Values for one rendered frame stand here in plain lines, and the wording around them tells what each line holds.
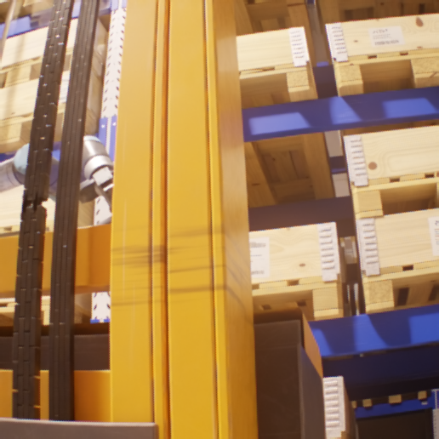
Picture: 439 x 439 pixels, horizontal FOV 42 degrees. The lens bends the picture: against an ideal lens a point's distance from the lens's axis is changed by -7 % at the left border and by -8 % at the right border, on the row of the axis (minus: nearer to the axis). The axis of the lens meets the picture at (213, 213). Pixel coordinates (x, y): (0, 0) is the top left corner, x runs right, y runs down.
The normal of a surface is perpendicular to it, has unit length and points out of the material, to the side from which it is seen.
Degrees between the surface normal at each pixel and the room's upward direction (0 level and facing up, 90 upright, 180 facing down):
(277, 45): 90
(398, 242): 90
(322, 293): 90
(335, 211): 90
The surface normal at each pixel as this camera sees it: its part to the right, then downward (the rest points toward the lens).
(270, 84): 0.03, 0.92
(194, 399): -0.24, -0.37
